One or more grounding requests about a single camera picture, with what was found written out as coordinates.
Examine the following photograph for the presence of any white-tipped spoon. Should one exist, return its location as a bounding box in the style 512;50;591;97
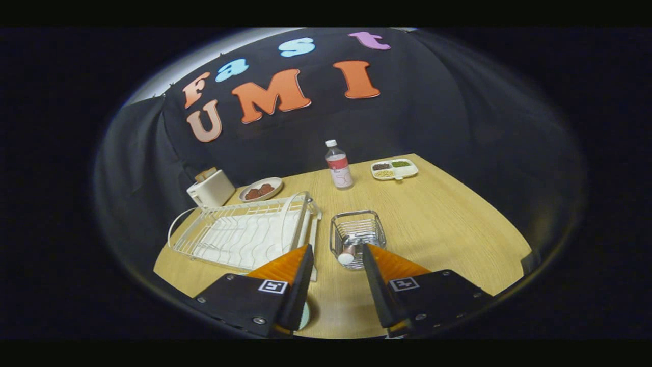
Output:
337;240;363;266

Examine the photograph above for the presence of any pale green plate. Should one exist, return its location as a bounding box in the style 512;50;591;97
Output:
296;301;312;332

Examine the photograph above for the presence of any metal wire basket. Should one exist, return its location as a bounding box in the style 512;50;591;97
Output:
329;209;387;270

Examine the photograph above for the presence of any white drip tray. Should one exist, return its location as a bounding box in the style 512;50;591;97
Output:
193;210;306;271

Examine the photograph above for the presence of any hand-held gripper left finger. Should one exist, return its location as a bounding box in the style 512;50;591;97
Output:
193;244;315;338

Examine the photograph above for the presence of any dark flat device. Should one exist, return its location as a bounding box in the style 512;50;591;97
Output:
519;250;541;276

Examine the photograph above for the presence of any white divided bean tray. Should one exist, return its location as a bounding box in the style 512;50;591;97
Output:
370;158;419;181

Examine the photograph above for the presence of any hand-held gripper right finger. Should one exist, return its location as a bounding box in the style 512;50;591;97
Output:
361;243;494;338

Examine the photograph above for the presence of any white oval plate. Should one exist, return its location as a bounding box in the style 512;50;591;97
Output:
238;176;284;203

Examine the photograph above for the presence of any white wire dish rack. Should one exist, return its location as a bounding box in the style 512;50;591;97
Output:
167;191;322;282

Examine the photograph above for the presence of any white toaster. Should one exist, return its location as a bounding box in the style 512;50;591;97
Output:
186;169;236;209

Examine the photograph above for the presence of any clear plastic bottle red label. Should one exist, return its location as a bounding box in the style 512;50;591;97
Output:
325;139;354;190

